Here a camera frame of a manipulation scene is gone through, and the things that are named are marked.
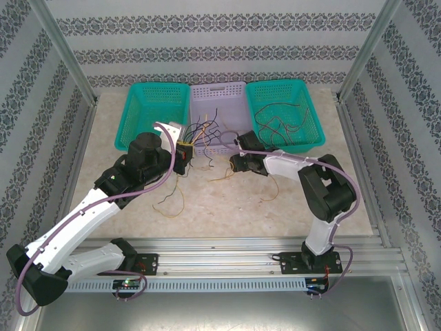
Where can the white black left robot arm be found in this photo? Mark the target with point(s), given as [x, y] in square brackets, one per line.
[76, 234]

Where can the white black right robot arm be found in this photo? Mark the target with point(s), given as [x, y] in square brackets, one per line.
[327, 193]

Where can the teal plastic basket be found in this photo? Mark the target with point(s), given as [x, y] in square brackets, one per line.
[282, 93]
[151, 110]

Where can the lavender plastic basket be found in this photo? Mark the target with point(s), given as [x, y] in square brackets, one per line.
[227, 103]

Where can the small circuit board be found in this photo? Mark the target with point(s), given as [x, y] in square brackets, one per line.
[127, 283]
[317, 287]

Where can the aluminium frame side rail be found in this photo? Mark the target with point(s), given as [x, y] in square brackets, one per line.
[348, 120]
[81, 151]

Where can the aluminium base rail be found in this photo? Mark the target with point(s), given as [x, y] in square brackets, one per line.
[213, 258]

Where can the aluminium frame post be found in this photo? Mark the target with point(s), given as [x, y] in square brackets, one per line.
[65, 51]
[365, 51]

